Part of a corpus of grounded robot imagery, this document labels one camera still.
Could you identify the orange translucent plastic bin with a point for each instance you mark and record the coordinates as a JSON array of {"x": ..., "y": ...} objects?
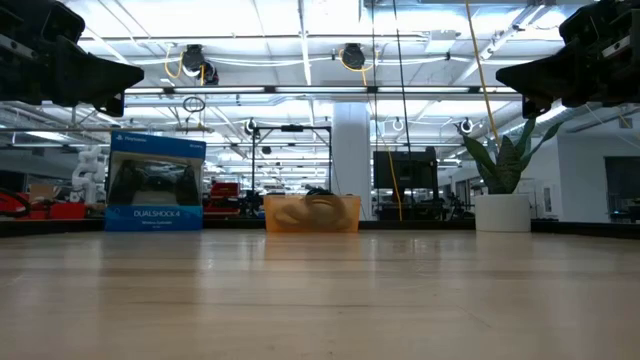
[{"x": 280, "y": 215}]

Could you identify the white plant pot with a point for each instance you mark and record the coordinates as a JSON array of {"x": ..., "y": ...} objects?
[{"x": 502, "y": 212}]

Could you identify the green snake plant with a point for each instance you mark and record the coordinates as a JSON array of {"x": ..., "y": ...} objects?
[{"x": 505, "y": 170}]

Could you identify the black overhead frame bar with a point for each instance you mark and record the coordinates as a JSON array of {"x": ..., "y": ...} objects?
[{"x": 372, "y": 89}]

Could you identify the blue DualShock controller box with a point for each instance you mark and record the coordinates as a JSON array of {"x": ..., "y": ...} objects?
[{"x": 155, "y": 220}]

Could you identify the cardboard box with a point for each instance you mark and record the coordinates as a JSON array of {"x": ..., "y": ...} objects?
[{"x": 44, "y": 192}]

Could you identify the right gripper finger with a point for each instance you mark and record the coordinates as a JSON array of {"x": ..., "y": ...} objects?
[{"x": 550, "y": 75}]

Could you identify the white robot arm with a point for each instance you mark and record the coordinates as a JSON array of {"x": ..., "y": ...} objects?
[{"x": 90, "y": 172}]

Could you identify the red tool cabinet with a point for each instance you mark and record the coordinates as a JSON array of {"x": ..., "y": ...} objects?
[
  {"x": 225, "y": 190},
  {"x": 65, "y": 211}
]

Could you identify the white pillar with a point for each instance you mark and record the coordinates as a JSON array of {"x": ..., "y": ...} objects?
[{"x": 352, "y": 160}]

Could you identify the black screen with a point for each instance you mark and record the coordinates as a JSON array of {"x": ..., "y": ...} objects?
[{"x": 405, "y": 170}]

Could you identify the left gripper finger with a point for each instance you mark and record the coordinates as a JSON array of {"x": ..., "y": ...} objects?
[{"x": 95, "y": 75}]

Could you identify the black aluminium table frame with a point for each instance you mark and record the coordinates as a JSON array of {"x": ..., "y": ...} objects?
[{"x": 425, "y": 226}]

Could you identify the black frame rig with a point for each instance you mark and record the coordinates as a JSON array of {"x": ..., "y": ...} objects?
[{"x": 292, "y": 128}]

